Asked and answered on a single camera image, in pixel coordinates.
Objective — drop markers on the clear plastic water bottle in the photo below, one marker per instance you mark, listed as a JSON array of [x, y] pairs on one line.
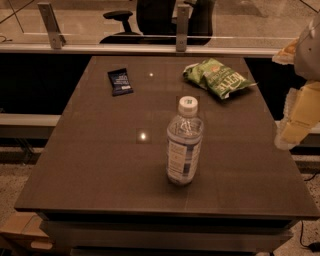
[[184, 138]]

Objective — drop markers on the green kettle chips bag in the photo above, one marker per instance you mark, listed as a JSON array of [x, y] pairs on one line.
[[215, 77]]

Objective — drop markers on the cardboard box under table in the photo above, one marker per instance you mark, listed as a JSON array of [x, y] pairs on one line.
[[24, 230]]

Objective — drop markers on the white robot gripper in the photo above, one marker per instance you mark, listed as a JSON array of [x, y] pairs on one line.
[[309, 55]]

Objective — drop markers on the blue rxbar wrapper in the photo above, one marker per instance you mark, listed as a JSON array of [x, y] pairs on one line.
[[120, 82]]

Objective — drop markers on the left metal glass bracket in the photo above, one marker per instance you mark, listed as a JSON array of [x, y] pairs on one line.
[[56, 38]]

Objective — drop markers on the metal glass bracket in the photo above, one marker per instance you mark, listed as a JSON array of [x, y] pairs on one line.
[[56, 38], [182, 27]]

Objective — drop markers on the middle metal glass bracket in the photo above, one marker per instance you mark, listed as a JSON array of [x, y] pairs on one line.
[[182, 27]]

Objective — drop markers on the black office chair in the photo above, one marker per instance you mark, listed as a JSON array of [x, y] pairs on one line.
[[157, 25]]

